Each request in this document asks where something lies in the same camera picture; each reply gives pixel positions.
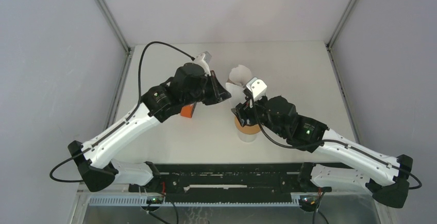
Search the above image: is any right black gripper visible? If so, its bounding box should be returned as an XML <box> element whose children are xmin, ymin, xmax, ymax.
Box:
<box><xmin>231</xmin><ymin>94</ymin><xmax>285</xmax><ymax>139</ymax></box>

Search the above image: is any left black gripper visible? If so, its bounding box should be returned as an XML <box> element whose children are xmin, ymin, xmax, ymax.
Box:
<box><xmin>181</xmin><ymin>71</ymin><xmax>231</xmax><ymax>107</ymax></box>

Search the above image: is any clear glass carafe brown band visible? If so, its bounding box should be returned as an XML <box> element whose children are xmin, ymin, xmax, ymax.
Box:
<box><xmin>238</xmin><ymin>132</ymin><xmax>258</xmax><ymax>143</ymax></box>

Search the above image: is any white paper coffee filter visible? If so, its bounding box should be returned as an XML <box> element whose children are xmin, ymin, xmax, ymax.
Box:
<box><xmin>228</xmin><ymin>65</ymin><xmax>253</xmax><ymax>87</ymax></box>

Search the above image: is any orange coffee filter box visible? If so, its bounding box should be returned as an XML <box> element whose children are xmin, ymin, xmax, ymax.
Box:
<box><xmin>180</xmin><ymin>104</ymin><xmax>196</xmax><ymax>118</ymax></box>

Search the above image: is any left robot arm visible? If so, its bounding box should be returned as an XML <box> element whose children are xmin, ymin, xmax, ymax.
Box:
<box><xmin>68</xmin><ymin>63</ymin><xmax>231</xmax><ymax>192</ymax></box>

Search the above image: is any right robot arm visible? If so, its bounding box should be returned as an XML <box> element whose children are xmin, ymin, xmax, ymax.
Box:
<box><xmin>231</xmin><ymin>96</ymin><xmax>414</xmax><ymax>209</ymax></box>

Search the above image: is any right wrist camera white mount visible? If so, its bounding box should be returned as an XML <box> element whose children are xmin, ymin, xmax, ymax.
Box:
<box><xmin>243</xmin><ymin>77</ymin><xmax>267</xmax><ymax>108</ymax></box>

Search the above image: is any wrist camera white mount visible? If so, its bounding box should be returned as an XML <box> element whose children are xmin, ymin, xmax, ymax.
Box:
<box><xmin>243</xmin><ymin>77</ymin><xmax>267</xmax><ymax>108</ymax></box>
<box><xmin>193</xmin><ymin>51</ymin><xmax>212</xmax><ymax>76</ymax></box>

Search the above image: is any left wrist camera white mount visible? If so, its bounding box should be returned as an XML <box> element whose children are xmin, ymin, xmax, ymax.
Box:
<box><xmin>193</xmin><ymin>51</ymin><xmax>212</xmax><ymax>76</ymax></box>

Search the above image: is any left black cable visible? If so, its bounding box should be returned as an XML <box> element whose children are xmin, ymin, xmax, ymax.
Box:
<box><xmin>49</xmin><ymin>41</ymin><xmax>196</xmax><ymax>183</ymax></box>

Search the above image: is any black cable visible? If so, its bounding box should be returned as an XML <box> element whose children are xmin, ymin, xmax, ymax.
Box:
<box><xmin>250</xmin><ymin>93</ymin><xmax>423</xmax><ymax>191</ymax></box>
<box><xmin>49</xmin><ymin>41</ymin><xmax>196</xmax><ymax>183</ymax></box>

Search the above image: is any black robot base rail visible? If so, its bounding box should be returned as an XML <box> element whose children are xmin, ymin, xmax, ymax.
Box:
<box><xmin>94</xmin><ymin>162</ymin><xmax>369</xmax><ymax>204</ymax></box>

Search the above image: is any right black cable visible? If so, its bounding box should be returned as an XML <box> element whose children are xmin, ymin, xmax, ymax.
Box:
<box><xmin>250</xmin><ymin>93</ymin><xmax>423</xmax><ymax>191</ymax></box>

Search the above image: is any left aluminium frame post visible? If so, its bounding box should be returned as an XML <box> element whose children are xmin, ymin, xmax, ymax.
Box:
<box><xmin>94</xmin><ymin>0</ymin><xmax>131</xmax><ymax>54</ymax></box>

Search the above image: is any aluminium frame post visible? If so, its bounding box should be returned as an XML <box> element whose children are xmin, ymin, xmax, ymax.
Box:
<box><xmin>94</xmin><ymin>0</ymin><xmax>131</xmax><ymax>54</ymax></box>
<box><xmin>326</xmin><ymin>0</ymin><xmax>359</xmax><ymax>51</ymax></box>

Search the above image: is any right aluminium frame post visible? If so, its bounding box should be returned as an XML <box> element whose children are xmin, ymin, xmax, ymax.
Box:
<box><xmin>326</xmin><ymin>0</ymin><xmax>359</xmax><ymax>51</ymax></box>

